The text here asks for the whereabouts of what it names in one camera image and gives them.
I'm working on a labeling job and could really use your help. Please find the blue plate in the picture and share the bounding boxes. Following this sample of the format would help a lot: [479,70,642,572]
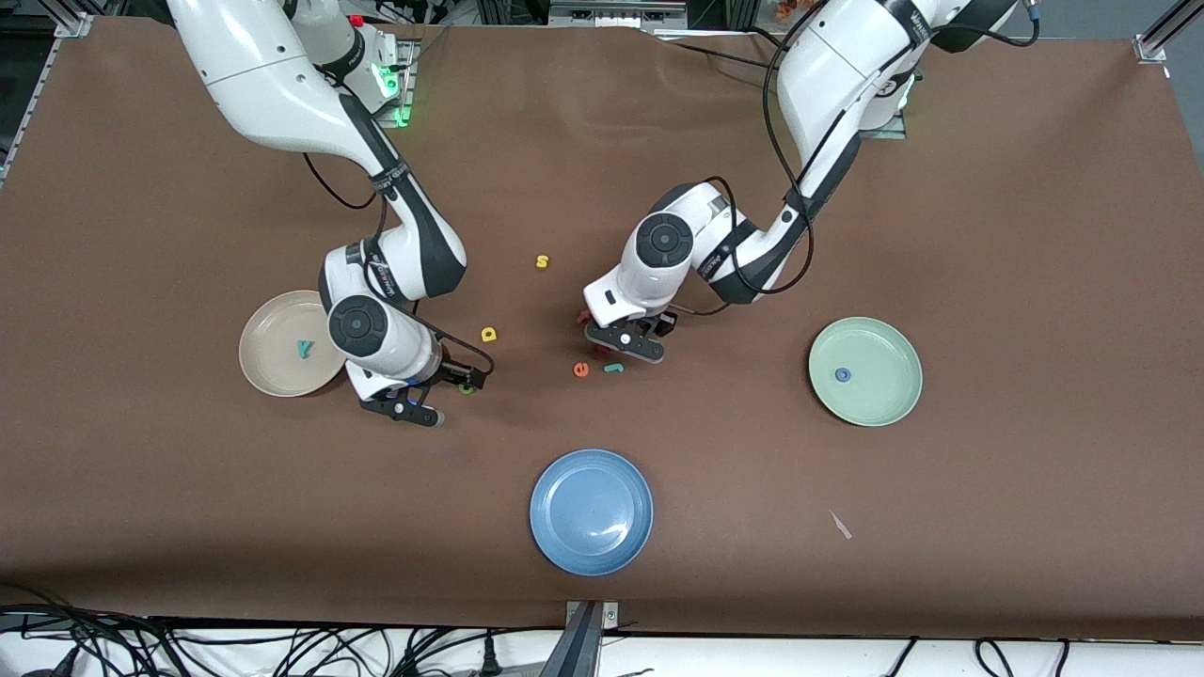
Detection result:
[530,449,655,576]

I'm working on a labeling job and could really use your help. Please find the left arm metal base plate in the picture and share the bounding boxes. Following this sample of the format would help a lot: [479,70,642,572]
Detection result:
[858,89,909,140]

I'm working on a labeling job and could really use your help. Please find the grey metal box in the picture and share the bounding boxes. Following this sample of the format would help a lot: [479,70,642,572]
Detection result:
[548,0,689,29]

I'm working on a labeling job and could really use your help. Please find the metal table bracket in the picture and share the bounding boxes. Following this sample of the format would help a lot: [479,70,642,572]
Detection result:
[541,600,622,677]

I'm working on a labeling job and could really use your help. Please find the green plate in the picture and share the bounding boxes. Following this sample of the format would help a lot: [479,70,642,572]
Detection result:
[808,316,924,428]

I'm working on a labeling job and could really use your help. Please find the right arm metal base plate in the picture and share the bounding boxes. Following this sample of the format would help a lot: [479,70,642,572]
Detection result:
[374,38,417,128]

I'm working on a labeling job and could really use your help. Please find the black cable bundle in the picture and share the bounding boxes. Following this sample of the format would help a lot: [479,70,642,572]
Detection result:
[0,583,565,677]

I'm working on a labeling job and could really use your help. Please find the black cable on table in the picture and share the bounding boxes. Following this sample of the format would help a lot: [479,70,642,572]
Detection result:
[649,26,800,76]

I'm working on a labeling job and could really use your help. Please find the black looped cables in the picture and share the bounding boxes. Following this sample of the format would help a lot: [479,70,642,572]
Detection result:
[879,636,1073,677]

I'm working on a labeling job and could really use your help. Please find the beige brown plate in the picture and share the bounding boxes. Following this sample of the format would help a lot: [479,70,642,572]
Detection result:
[239,290,351,398]

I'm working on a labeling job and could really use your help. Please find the aluminium frame profile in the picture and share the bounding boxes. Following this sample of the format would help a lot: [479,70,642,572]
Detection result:
[1133,0,1204,65]
[0,9,95,184]

